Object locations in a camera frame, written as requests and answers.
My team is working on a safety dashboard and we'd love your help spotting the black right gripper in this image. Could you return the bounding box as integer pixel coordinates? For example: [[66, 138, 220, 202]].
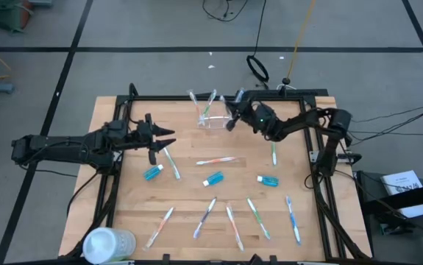
[[224, 98, 271, 133]]

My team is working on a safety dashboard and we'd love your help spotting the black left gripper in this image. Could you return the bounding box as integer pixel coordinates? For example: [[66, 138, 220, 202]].
[[131, 112, 177, 166]]

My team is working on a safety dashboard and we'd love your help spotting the blue toothbrush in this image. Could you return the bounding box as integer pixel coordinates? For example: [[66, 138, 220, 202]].
[[218, 94, 232, 117], [285, 194, 303, 247]]

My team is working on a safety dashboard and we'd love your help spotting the blue mouthwash bottle white cap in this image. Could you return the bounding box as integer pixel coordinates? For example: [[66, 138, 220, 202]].
[[202, 171, 225, 188], [256, 174, 280, 188], [143, 163, 165, 182]]

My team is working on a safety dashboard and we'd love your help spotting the orange toothbrush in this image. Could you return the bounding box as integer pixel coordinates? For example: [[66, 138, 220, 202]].
[[187, 88, 203, 124], [195, 156, 240, 166], [225, 202, 246, 253], [143, 205, 176, 252]]

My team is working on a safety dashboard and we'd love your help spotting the clear acrylic container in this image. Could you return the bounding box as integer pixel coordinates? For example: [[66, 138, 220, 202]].
[[196, 110, 233, 130]]

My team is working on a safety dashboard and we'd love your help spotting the white wipes canister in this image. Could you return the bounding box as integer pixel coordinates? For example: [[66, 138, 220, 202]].
[[82, 226, 138, 265]]

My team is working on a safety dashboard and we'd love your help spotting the black cart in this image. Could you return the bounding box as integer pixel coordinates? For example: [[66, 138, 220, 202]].
[[354, 169, 423, 244]]

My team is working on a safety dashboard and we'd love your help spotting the white booklet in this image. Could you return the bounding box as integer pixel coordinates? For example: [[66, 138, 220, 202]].
[[380, 169, 423, 219]]

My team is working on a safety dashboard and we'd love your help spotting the green bag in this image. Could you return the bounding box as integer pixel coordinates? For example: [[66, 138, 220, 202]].
[[0, 0, 35, 34]]

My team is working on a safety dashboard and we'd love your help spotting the black aluminium table frame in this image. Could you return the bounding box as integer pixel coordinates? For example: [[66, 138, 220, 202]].
[[62, 82, 372, 265]]

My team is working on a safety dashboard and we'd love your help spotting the black floor cable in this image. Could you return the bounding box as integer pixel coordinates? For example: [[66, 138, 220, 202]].
[[246, 0, 271, 89]]

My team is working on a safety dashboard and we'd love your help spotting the yellow hanging cable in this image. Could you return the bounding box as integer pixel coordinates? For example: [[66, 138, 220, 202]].
[[285, 0, 317, 84]]

